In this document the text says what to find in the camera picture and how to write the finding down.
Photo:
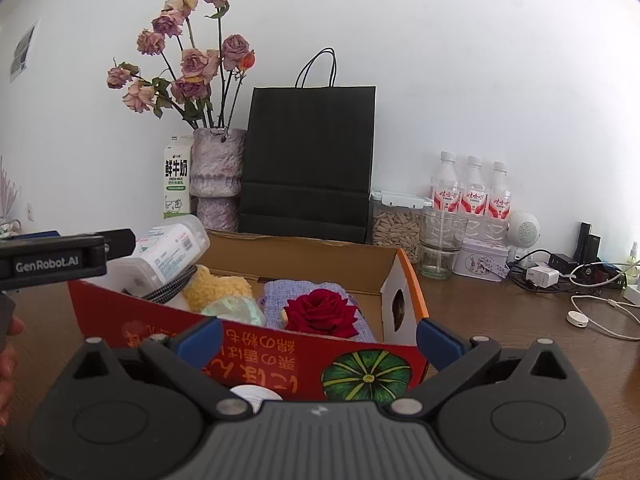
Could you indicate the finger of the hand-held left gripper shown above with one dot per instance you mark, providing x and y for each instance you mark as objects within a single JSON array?
[{"x": 120, "y": 244}]

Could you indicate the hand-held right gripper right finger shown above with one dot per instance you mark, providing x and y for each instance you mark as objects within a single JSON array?
[{"x": 437, "y": 342}]

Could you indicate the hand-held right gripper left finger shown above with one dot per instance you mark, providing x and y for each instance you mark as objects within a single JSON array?
[{"x": 200, "y": 342}]

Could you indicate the clear white label bottle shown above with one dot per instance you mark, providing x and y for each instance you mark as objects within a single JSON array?
[{"x": 165, "y": 247}]

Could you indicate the white ribbed bottle cap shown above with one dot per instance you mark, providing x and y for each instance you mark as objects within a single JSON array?
[{"x": 255, "y": 392}]

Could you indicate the orange cardboard box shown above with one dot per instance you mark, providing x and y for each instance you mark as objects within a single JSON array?
[{"x": 280, "y": 360}]

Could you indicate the purple woven cloth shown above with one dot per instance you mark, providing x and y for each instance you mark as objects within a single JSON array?
[{"x": 280, "y": 292}]

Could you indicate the red rose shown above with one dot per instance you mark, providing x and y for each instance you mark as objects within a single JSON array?
[{"x": 322, "y": 310}]

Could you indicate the clear seed container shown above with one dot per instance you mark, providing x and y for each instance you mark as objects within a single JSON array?
[{"x": 395, "y": 227}]

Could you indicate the person's left hand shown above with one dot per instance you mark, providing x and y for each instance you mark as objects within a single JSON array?
[{"x": 7, "y": 375}]

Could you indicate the yellow plush toy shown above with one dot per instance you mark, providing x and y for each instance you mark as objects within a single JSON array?
[{"x": 215, "y": 285}]

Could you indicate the white green milk carton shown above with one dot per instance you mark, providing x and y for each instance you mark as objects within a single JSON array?
[{"x": 176, "y": 180}]

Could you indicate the clear drinking glass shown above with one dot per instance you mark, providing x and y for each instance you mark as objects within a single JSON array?
[{"x": 442, "y": 255}]

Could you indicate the white printed tin box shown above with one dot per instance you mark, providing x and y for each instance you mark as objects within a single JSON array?
[{"x": 480, "y": 262}]

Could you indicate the purple mottled vase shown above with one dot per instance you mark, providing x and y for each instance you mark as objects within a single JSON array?
[{"x": 217, "y": 170}]

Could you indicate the white charger cube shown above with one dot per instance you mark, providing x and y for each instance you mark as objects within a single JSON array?
[{"x": 542, "y": 277}]

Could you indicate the white round puck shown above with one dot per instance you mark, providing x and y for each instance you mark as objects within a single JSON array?
[{"x": 577, "y": 319}]

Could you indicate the white round speaker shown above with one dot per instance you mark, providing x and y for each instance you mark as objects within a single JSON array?
[{"x": 525, "y": 230}]

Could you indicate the black power adapter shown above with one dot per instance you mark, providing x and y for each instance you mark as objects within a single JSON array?
[{"x": 562, "y": 261}]

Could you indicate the red label water bottle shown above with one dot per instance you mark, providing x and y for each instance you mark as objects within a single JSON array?
[
  {"x": 500, "y": 195},
  {"x": 446, "y": 185},
  {"x": 474, "y": 190}
]

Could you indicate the black round gadget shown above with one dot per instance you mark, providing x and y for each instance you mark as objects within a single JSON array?
[{"x": 600, "y": 274}]

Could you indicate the tall black upright device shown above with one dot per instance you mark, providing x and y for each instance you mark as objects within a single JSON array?
[{"x": 584, "y": 240}]

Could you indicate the short black upright device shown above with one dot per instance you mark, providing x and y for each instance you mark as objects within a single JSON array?
[{"x": 594, "y": 247}]

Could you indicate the dried pink rose bouquet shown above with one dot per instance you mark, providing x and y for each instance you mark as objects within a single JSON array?
[{"x": 195, "y": 65}]

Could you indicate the white plug adapter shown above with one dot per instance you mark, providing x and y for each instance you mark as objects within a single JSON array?
[{"x": 632, "y": 294}]

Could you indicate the black paper bag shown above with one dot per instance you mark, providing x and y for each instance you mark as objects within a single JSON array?
[{"x": 305, "y": 160}]

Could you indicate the small spray bottle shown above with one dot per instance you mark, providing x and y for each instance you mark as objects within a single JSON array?
[{"x": 634, "y": 257}]

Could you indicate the white wall socket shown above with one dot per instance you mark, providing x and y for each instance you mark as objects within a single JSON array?
[{"x": 30, "y": 211}]

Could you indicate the pink plant wall sticker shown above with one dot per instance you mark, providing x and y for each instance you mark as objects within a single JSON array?
[{"x": 7, "y": 190}]

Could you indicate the wall paper sheet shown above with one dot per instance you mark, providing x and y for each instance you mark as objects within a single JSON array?
[{"x": 24, "y": 52}]

